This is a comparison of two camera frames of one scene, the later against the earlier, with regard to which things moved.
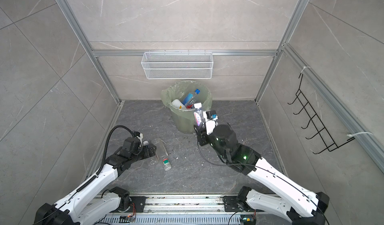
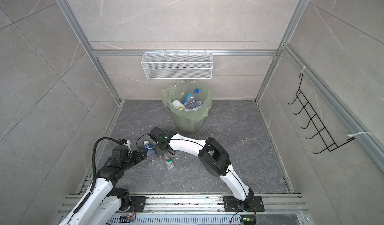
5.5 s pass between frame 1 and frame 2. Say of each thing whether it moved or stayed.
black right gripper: moved
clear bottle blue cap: stayed
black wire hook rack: stayed
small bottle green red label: moved
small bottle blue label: stayed
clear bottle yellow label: stayed
